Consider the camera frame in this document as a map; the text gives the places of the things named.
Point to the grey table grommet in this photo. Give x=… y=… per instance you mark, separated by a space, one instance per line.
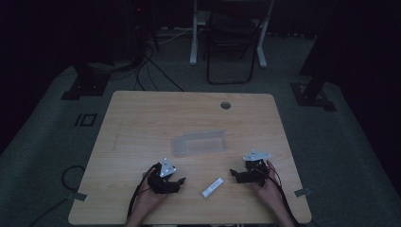
x=225 y=105

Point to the small white stick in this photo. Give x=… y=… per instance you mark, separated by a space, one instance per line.
x=212 y=187

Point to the person's right hand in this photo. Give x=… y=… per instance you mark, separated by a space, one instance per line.
x=271 y=192

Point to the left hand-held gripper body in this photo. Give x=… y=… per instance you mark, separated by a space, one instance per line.
x=162 y=184

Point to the person's left hand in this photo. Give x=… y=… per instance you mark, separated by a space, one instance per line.
x=146 y=198

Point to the white desk leg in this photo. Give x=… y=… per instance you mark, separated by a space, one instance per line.
x=193 y=47
x=261 y=53

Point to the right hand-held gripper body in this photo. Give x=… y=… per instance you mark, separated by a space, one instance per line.
x=253 y=175

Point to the black stand base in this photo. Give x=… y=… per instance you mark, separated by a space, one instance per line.
x=86 y=85
x=310 y=96

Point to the black folding chair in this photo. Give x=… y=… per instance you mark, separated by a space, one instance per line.
x=231 y=28

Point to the black floor tape marks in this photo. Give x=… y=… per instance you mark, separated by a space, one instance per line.
x=85 y=120

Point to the grey tape piece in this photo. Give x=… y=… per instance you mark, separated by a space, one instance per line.
x=77 y=196
x=303 y=192

